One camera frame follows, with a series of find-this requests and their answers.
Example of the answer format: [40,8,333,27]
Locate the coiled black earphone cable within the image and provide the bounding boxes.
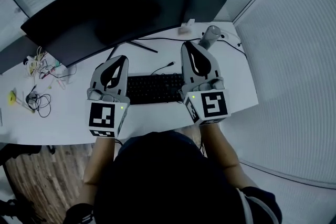
[25,85,53,118]

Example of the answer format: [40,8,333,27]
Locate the small yellow object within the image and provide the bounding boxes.
[7,90,17,106]

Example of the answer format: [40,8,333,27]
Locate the person's left forearm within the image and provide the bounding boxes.
[83,136,116,187]

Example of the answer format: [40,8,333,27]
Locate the dark partition panel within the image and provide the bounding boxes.
[0,35,40,76]
[190,0,228,23]

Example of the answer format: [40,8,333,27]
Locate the dark clear-topped bottle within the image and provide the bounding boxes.
[198,25,221,51]

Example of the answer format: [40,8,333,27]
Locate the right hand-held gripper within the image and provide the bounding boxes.
[177,40,232,126]

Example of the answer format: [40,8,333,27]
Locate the bundle of white cables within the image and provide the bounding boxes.
[23,46,77,90]

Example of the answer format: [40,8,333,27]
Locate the black keyboard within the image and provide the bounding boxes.
[127,61,186,105]

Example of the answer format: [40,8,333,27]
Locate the small red circuit board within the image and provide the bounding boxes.
[39,67,57,79]

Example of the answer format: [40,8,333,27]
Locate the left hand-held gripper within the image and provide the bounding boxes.
[85,55,131,139]

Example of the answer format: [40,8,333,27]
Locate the black chair base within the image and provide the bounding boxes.
[0,199,29,221]

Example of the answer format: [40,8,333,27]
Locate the long black desk cable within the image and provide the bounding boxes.
[139,36,247,59]

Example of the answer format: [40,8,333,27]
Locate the person's right forearm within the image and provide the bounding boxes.
[199,122,260,189]

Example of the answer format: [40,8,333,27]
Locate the black monitor with stand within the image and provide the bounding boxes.
[20,0,201,69]

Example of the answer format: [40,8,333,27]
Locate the person's dark clothing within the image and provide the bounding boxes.
[67,130,283,224]

